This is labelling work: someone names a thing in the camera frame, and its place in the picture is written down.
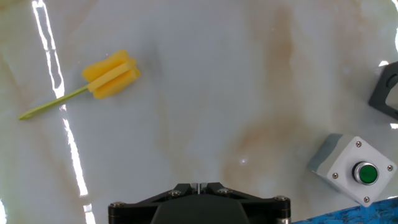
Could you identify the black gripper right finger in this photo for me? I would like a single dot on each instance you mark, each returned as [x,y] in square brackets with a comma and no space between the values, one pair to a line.
[267,208]

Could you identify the red push button box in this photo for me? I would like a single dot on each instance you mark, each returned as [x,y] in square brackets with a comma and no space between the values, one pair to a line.
[377,99]

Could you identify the marble pattern table sheet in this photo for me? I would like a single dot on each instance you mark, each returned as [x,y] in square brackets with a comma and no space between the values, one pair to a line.
[199,93]

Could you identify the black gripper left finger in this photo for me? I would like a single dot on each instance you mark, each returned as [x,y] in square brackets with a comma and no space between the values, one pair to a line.
[136,208]

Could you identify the green push button box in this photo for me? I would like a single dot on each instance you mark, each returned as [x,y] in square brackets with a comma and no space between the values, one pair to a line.
[342,161]

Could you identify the blue starry painted cloth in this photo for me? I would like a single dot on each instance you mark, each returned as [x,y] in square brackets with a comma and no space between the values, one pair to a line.
[367,214]

